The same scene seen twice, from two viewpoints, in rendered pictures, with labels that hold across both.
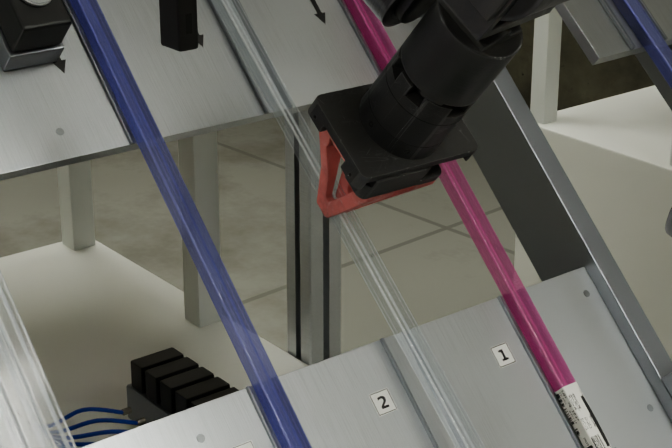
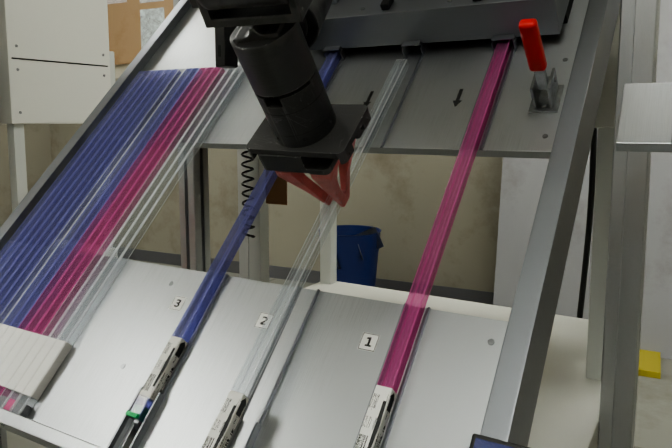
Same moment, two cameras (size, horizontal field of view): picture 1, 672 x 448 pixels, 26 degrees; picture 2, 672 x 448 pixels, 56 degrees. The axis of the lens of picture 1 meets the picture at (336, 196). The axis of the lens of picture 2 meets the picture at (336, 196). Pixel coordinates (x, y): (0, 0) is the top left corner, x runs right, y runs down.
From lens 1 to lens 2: 96 cm
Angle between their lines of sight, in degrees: 68
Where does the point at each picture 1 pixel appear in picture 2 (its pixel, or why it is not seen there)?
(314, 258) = (607, 338)
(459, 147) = (326, 149)
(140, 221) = not seen: outside the picture
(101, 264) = not seen: hidden behind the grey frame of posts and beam
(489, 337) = (371, 325)
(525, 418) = (339, 391)
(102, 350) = not seen: hidden behind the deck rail
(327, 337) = (619, 409)
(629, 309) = (505, 369)
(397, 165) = (272, 147)
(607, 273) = (512, 331)
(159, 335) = (557, 370)
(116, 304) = (572, 351)
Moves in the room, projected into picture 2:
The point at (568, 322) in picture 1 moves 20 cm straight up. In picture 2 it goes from (448, 352) to (454, 96)
